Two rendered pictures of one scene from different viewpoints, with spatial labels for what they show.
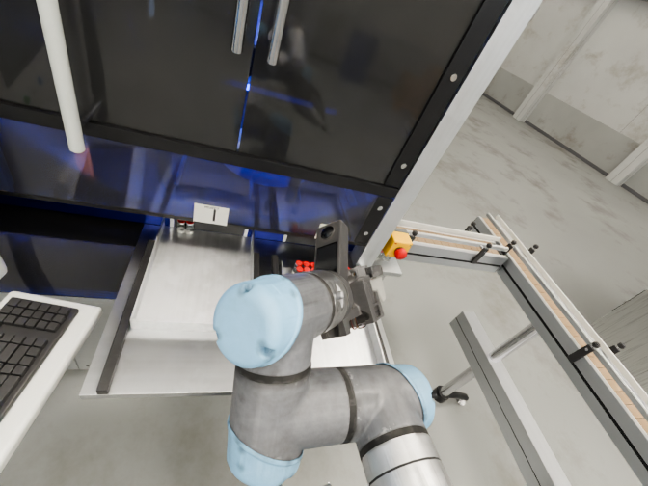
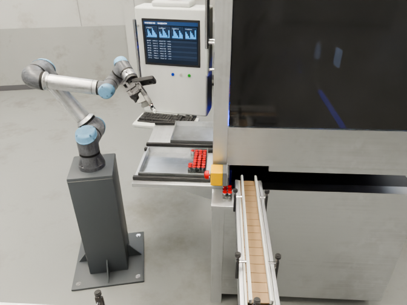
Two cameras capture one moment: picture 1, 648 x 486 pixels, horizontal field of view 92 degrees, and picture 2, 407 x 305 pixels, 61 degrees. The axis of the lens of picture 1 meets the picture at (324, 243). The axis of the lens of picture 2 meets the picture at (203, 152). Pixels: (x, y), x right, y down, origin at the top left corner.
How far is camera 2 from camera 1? 2.01 m
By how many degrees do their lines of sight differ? 89
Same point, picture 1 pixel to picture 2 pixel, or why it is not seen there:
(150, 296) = (188, 127)
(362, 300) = (131, 86)
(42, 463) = (180, 200)
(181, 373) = (157, 134)
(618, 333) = not seen: outside the picture
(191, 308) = (183, 134)
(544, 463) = not seen: outside the picture
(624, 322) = not seen: outside the picture
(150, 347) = (168, 129)
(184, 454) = (171, 239)
